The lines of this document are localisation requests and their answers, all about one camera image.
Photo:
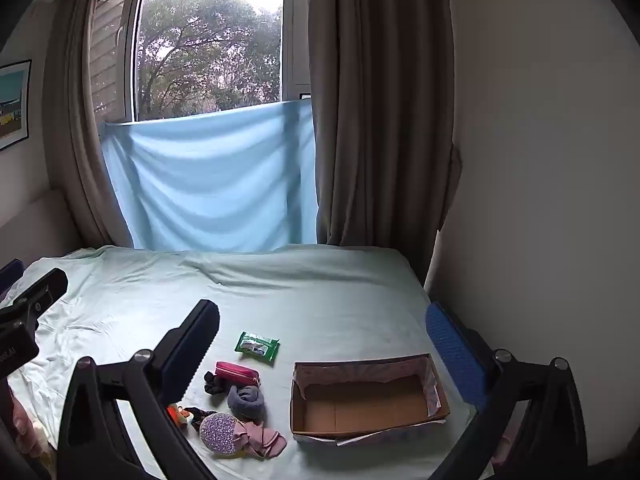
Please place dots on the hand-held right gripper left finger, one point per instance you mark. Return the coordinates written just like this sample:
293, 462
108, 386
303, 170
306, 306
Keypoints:
192, 355

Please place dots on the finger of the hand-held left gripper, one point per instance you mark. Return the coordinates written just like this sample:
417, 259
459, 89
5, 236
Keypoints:
10, 271
42, 287

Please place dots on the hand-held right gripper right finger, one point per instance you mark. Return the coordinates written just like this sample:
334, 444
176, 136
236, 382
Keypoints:
456, 355

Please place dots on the pink zip pouch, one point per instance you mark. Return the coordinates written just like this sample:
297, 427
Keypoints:
238, 373

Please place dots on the green wipes packet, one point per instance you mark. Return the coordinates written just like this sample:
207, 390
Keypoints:
257, 346

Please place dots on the cardboard box with patterned outside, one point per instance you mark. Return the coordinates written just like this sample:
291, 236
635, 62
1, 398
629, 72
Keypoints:
360, 410

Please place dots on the person's left hand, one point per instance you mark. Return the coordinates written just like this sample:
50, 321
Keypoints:
26, 425

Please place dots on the black socks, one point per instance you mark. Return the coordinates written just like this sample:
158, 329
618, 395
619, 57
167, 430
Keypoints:
215, 385

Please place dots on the orange small toy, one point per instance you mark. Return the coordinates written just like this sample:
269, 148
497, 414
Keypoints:
175, 415

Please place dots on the grey rolled sock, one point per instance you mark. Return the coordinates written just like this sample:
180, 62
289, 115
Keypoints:
246, 402

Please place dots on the pink sock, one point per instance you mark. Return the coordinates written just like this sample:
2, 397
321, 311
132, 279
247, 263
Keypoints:
265, 442

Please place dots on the pale green bed sheet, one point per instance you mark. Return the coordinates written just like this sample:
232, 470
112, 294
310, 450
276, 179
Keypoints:
300, 300

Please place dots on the brown curtain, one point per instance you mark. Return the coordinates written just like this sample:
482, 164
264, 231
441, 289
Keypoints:
375, 110
75, 160

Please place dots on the light blue hanging sheet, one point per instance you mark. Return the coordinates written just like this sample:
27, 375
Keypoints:
210, 185

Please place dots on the window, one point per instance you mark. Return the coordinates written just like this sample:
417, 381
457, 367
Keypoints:
210, 35

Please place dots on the framed wall picture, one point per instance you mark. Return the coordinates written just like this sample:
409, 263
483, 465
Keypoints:
12, 105

